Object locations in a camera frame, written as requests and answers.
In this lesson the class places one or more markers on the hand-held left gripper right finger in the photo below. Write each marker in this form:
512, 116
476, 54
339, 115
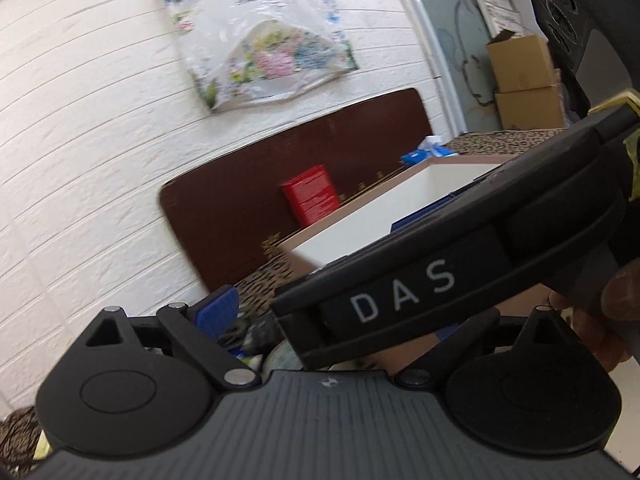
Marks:
465, 341

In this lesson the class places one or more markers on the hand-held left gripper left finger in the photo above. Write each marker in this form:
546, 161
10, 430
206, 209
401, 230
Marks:
216, 310

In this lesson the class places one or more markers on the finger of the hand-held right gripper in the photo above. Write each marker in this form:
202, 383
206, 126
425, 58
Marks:
416, 220

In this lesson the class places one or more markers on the white rectangular container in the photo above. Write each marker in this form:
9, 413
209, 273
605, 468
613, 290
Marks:
350, 230

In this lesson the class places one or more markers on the person's right hand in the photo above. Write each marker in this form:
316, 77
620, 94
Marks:
607, 325

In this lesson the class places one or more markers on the blue tissue pack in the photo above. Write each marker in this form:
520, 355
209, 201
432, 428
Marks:
425, 154

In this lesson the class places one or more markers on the white open cardboard box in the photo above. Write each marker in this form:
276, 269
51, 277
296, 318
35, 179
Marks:
500, 142

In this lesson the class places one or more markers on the red box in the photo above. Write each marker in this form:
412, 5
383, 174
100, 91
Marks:
311, 195

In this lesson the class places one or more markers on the dark brown wooden headboard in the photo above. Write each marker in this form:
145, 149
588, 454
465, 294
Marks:
240, 200

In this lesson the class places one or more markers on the large cardboard box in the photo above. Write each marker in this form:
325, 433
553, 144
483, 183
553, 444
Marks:
530, 109

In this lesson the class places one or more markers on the small cardboard box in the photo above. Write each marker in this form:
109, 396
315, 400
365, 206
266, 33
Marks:
522, 62

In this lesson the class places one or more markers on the black speaker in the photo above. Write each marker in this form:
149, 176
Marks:
590, 15

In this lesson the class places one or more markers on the floral plastic bag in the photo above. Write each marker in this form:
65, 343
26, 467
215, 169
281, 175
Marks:
255, 35

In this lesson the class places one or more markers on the white door frame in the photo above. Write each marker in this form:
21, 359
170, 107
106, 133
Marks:
435, 45

